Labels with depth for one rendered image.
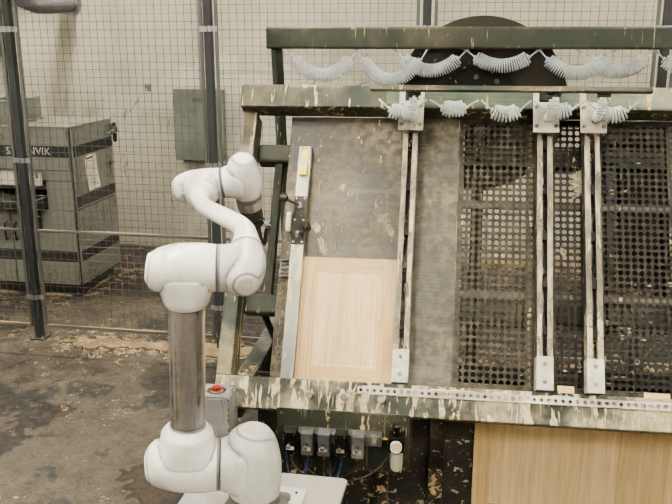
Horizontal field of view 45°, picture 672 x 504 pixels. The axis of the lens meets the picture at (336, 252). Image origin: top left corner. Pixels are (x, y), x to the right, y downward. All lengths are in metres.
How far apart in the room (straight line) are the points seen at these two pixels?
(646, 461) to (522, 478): 0.48
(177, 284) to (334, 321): 1.10
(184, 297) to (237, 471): 0.55
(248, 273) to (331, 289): 1.07
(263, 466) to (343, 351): 0.84
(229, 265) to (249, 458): 0.59
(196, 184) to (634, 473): 2.04
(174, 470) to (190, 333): 0.42
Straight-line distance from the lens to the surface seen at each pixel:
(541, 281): 3.13
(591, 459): 3.44
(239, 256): 2.18
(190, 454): 2.40
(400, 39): 3.82
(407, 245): 3.18
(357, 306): 3.15
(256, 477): 2.44
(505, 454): 3.40
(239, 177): 2.66
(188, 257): 2.17
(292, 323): 3.15
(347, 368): 3.11
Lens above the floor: 2.17
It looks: 15 degrees down
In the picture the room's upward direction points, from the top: straight up
